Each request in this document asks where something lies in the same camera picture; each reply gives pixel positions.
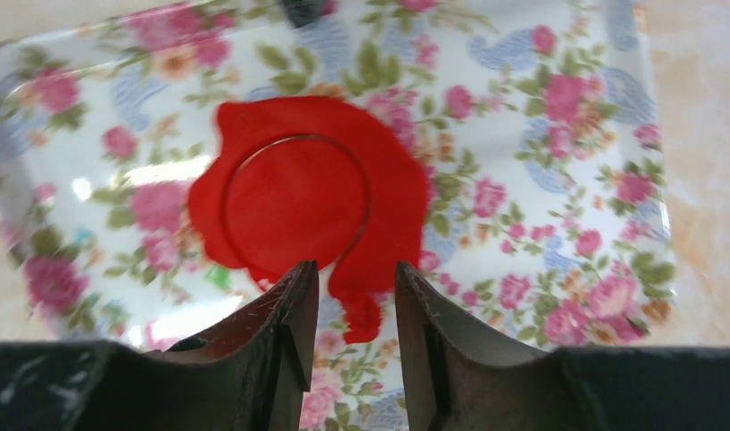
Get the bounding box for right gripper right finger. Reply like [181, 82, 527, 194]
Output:
[395, 262, 730, 430]

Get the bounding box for red dough piece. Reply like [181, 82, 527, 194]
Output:
[187, 96, 428, 344]

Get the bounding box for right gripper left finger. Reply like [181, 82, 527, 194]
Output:
[0, 261, 319, 430]

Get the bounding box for floral rectangular tray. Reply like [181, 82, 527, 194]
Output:
[0, 0, 678, 431]

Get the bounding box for red round dough wrapper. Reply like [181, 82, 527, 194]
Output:
[220, 136, 369, 280]

